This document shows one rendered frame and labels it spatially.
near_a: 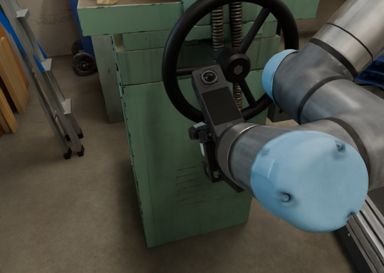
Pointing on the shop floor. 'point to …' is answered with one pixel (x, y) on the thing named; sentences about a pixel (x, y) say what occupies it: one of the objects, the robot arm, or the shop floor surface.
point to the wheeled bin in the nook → (81, 64)
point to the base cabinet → (178, 164)
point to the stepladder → (43, 64)
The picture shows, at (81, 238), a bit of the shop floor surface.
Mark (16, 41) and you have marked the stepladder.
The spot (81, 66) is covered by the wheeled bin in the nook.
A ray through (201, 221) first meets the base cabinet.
